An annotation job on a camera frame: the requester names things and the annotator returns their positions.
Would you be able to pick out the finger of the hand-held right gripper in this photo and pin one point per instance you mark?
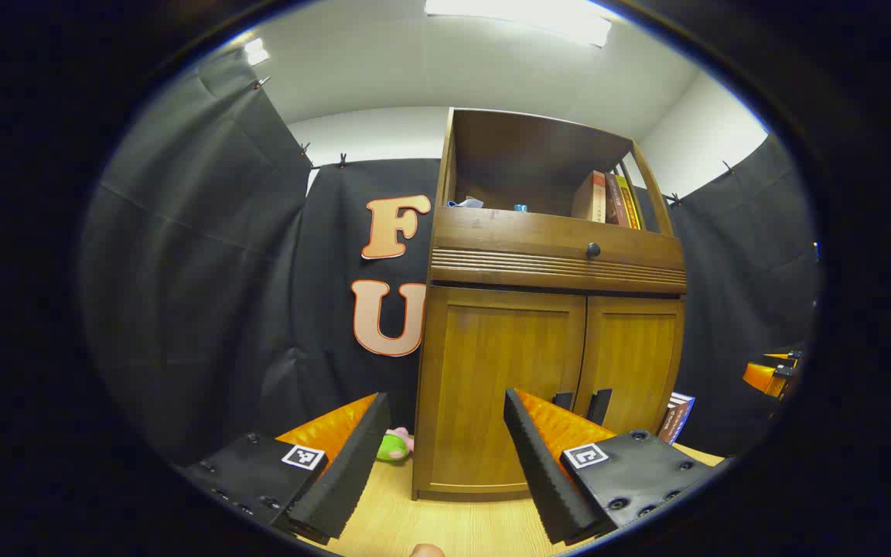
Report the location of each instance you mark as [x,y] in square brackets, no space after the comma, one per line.
[762,377]
[782,357]

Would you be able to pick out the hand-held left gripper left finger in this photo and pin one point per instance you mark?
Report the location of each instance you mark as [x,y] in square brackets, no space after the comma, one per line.
[353,464]

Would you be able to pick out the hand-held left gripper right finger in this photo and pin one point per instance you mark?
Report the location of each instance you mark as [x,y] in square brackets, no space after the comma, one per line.
[542,472]

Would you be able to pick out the wooden cabinet door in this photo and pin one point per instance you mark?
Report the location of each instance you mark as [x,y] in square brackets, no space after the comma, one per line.
[631,348]
[476,363]

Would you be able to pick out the wooden double-door shoe cabinet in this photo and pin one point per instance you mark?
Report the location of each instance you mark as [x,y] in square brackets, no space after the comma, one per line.
[507,147]

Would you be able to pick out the green plush toy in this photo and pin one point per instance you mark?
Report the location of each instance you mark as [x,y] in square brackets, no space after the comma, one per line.
[393,447]

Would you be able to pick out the small printed box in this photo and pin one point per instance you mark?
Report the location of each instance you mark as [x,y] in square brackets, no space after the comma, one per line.
[677,418]

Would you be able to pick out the round black drawer knob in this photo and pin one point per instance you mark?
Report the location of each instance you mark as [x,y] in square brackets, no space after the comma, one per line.
[593,251]

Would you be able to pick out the yellow book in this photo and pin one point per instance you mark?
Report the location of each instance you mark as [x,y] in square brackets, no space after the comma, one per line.
[629,205]

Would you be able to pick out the black backdrop cloth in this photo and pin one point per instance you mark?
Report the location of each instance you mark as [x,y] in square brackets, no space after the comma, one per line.
[206,294]

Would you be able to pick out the small white object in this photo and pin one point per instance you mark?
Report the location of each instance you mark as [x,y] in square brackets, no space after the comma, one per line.
[467,203]

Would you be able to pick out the small ceiling light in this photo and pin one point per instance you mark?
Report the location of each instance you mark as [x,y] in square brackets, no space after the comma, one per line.
[257,52]

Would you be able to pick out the long ceiling light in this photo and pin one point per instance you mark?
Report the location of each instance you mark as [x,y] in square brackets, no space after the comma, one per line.
[523,19]

